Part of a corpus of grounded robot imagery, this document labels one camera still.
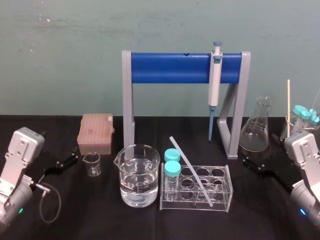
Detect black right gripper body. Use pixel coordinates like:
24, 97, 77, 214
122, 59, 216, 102
263, 148, 305, 192

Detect teal capped sample tube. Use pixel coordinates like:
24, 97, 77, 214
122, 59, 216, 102
308, 113, 319, 127
292, 104, 308, 133
299, 110, 312, 130
163, 147, 181, 163
163, 160, 182, 201

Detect black table cloth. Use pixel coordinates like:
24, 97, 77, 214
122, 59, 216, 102
0, 114, 320, 240

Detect clear glass stirring rod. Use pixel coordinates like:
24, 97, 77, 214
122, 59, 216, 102
169, 135, 215, 208

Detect thin dark cable with plug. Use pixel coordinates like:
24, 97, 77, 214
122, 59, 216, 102
31, 182, 63, 224

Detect grey and blue pipette stand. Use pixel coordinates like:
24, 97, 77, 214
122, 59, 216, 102
121, 49, 251, 160

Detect thin wooden stick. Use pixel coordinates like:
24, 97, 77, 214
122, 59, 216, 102
286, 79, 291, 138

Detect clear acrylic tube rack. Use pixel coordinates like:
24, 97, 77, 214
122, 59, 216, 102
159, 163, 234, 212

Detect glass conical flask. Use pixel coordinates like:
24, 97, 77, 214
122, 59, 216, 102
238, 95, 273, 153

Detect white and blue pipette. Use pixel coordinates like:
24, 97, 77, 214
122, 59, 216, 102
207, 41, 224, 145

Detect pink pipette tip box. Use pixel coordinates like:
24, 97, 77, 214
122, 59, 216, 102
77, 113, 115, 156

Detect large glass beaker with water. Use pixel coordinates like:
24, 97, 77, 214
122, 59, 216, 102
113, 143, 161, 208

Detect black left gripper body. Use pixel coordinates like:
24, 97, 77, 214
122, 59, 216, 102
25, 148, 62, 185

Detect glass beaker holding tubes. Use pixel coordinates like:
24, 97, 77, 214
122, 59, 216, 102
284, 112, 320, 141

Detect thin grey rod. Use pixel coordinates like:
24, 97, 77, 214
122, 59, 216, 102
311, 87, 320, 111

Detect small empty glass beaker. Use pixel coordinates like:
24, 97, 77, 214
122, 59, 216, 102
82, 152, 102, 177

